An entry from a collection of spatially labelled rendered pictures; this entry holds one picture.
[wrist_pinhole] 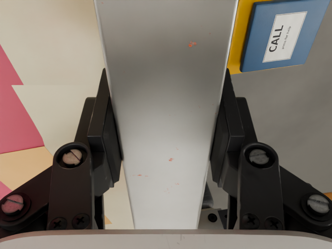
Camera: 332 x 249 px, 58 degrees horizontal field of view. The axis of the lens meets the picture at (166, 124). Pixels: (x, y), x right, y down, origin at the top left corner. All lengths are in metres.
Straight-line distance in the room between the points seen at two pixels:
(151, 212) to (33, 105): 0.08
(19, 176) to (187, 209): 0.11
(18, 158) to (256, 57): 0.33
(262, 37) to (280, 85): 1.61
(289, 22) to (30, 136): 0.34
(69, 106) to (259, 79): 1.78
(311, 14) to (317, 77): 1.72
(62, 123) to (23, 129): 0.02
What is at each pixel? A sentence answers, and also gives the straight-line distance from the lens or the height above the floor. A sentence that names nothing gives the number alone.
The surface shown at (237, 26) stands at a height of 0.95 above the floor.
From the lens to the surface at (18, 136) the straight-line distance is 0.19.
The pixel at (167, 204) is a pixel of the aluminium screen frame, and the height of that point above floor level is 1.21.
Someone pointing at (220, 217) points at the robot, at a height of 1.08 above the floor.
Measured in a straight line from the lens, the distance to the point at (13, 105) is 0.17.
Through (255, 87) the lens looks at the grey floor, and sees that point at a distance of 1.94.
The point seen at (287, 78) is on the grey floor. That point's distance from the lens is 2.02.
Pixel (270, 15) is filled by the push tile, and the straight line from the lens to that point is 0.41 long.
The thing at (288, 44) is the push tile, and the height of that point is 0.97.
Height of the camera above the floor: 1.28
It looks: 42 degrees down
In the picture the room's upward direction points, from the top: 164 degrees clockwise
